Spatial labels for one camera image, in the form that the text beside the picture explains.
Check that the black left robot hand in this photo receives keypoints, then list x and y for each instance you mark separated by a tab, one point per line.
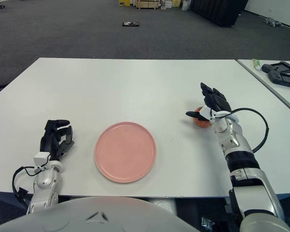
47	142

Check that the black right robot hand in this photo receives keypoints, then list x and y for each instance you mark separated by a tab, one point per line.
218	101

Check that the red apple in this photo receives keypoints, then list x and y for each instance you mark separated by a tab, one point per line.
203	123

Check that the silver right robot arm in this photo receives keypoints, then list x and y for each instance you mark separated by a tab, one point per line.
232	140

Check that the pink round plate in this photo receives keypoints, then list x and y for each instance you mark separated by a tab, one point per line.
125	152

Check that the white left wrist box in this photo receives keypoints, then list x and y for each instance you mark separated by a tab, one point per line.
41	159

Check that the green white tube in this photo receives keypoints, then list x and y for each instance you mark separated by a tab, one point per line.
256	64

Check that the black framed handheld controller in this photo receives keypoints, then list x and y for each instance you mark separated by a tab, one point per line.
266	67

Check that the grey handheld controller with screen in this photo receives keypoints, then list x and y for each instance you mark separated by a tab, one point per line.
273	77

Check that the white side table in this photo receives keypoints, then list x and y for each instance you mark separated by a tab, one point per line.
280	101

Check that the grey robot torso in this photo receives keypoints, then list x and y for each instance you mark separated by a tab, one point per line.
99	212

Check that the black curtain partition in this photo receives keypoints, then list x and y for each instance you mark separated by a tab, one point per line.
218	12

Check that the grey robot dog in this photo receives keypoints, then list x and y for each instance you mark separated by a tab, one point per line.
273	22

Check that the white plastic bag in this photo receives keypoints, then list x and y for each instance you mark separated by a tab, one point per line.
185	6

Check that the stack of yellow boxes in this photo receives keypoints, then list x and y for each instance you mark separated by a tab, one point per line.
176	3

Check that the stack of white boxes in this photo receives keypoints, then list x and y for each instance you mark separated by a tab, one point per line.
166	4

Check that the black flat tray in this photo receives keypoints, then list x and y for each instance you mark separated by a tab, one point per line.
130	24

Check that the wooden pallet crate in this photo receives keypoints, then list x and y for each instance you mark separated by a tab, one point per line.
147	4

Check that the yellow cardboard box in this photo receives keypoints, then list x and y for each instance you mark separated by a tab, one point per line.
124	2

